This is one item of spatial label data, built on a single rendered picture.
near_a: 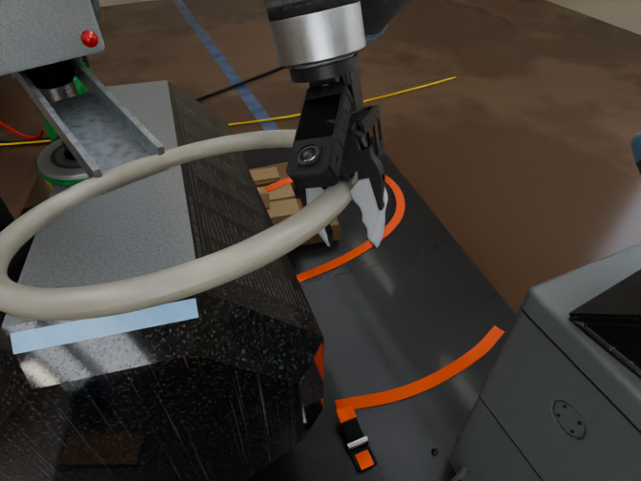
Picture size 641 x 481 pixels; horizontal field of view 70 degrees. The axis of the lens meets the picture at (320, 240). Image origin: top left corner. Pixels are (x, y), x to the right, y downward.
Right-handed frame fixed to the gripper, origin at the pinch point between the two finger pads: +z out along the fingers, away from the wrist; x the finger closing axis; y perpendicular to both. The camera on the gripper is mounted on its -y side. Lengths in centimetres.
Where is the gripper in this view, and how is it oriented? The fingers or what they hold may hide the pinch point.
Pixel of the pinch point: (349, 240)
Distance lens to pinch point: 54.4
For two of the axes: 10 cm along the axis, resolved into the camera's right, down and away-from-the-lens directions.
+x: -9.1, -0.2, 4.2
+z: 2.0, 8.6, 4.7
